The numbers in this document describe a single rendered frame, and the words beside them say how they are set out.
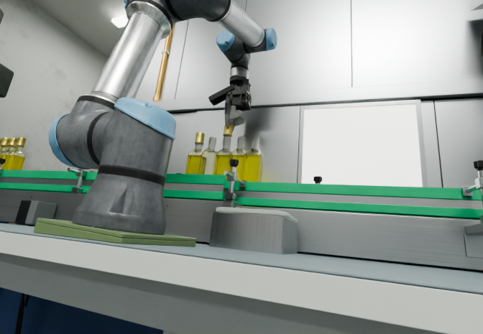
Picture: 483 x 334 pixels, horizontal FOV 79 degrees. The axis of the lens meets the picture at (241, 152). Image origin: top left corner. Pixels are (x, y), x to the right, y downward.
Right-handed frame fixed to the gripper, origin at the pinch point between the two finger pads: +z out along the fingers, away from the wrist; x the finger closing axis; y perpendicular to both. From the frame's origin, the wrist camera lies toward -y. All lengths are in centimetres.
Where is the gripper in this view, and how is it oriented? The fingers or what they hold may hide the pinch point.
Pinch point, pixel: (228, 127)
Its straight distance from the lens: 115.0
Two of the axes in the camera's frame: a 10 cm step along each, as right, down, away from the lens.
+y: 9.5, 0.0, -3.1
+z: -0.9, 9.5, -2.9
